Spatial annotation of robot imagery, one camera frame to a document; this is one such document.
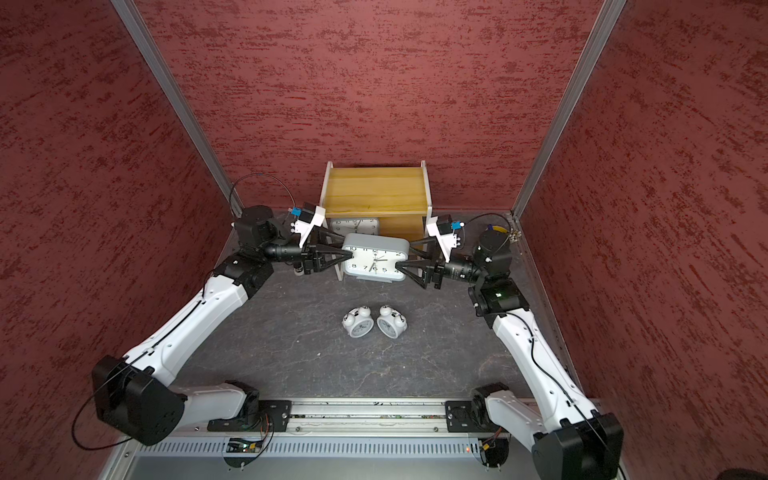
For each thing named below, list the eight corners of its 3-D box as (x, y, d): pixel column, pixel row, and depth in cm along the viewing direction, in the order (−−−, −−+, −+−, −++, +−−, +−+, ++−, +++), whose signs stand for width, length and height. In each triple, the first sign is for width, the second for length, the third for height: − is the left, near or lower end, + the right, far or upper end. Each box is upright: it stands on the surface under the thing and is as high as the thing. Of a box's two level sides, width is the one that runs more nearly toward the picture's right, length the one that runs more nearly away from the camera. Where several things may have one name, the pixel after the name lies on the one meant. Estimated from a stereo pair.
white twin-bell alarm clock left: (354, 343, 88) (350, 330, 80) (345, 329, 91) (341, 315, 83) (375, 329, 91) (374, 315, 83) (366, 316, 94) (364, 301, 86)
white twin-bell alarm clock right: (375, 329, 91) (374, 317, 83) (385, 316, 93) (384, 303, 86) (397, 343, 88) (397, 331, 81) (406, 329, 91) (407, 316, 83)
